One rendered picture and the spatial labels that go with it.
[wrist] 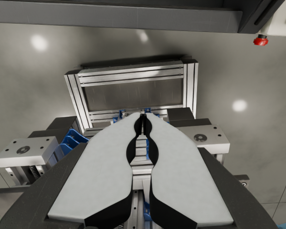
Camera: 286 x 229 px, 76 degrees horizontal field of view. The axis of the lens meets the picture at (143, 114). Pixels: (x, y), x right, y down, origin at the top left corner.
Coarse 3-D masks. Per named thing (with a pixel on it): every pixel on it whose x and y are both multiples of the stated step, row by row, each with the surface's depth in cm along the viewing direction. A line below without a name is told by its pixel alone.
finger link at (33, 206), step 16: (80, 144) 9; (64, 160) 8; (48, 176) 7; (64, 176) 7; (32, 192) 7; (48, 192) 7; (16, 208) 6; (32, 208) 6; (48, 208) 6; (0, 224) 6; (16, 224) 6; (32, 224) 6; (48, 224) 6; (64, 224) 6; (80, 224) 6
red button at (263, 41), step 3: (258, 36) 52; (261, 36) 51; (264, 36) 51; (255, 39) 52; (258, 39) 51; (261, 39) 51; (264, 39) 51; (255, 42) 52; (258, 42) 51; (261, 42) 51; (264, 42) 51; (267, 42) 51
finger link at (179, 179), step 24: (144, 120) 12; (168, 144) 10; (192, 144) 10; (168, 168) 8; (192, 168) 8; (168, 192) 7; (192, 192) 7; (216, 192) 7; (168, 216) 7; (192, 216) 6; (216, 216) 6
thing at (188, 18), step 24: (0, 0) 35; (24, 0) 35; (48, 0) 35; (48, 24) 37; (72, 24) 37; (96, 24) 37; (120, 24) 37; (144, 24) 37; (168, 24) 37; (192, 24) 37; (216, 24) 37
